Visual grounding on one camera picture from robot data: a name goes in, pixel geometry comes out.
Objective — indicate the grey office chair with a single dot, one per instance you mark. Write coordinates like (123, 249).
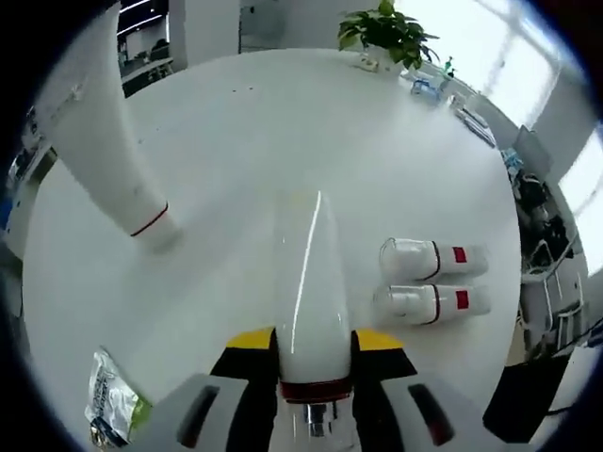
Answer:
(532, 150)

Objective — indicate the small green figure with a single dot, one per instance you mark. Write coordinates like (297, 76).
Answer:
(450, 67)

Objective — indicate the blue white tissue pack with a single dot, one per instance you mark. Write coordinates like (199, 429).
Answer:
(425, 88)

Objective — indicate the green potted plant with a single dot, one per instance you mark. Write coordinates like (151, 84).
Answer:
(386, 33)

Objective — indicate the large red-collared skincare bottle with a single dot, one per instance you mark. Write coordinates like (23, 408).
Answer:
(311, 306)

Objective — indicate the white skincare tube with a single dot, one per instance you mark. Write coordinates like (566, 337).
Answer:
(103, 155)

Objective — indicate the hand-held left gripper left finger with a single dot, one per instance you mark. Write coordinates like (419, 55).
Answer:
(212, 414)

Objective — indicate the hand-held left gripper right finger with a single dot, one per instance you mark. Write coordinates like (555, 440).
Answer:
(405, 414)

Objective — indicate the black flat object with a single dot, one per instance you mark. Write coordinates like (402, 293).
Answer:
(523, 400)

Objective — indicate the green black skincare sachet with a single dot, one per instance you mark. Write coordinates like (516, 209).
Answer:
(113, 405)

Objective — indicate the grey document stack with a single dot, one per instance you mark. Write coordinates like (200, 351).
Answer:
(476, 121)

